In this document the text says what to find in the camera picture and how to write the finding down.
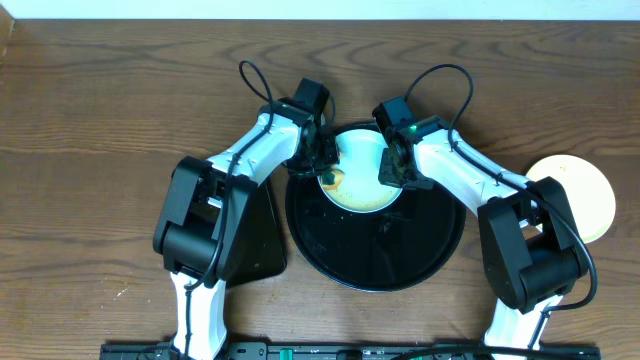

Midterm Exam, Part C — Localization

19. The green and yellow sponge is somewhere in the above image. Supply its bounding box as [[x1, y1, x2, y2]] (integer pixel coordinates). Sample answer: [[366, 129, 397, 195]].
[[319, 169, 344, 191]]

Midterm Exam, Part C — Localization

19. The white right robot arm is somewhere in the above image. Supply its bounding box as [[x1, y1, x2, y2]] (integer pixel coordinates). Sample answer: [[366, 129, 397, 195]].
[[375, 115, 597, 353]]

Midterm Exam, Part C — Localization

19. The black rectangular tray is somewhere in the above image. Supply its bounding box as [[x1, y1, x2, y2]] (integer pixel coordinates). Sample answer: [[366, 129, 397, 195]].
[[227, 178, 287, 288]]

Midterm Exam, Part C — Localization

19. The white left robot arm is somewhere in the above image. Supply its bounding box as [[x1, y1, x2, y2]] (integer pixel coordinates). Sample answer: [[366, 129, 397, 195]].
[[153, 96, 337, 359]]

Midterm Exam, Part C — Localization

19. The black round tray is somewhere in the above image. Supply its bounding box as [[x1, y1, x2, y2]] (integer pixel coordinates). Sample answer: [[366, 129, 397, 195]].
[[284, 121, 467, 293]]

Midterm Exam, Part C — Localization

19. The green plate with stain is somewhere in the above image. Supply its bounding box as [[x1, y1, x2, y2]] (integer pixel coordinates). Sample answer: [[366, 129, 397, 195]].
[[318, 129, 402, 213]]

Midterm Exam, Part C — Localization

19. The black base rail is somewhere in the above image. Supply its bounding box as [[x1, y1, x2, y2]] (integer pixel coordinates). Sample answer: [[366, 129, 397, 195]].
[[98, 340, 601, 360]]

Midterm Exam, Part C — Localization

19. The yellow plate with stain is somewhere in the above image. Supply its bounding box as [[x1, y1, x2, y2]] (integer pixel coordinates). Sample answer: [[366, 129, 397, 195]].
[[526, 155, 616, 243]]

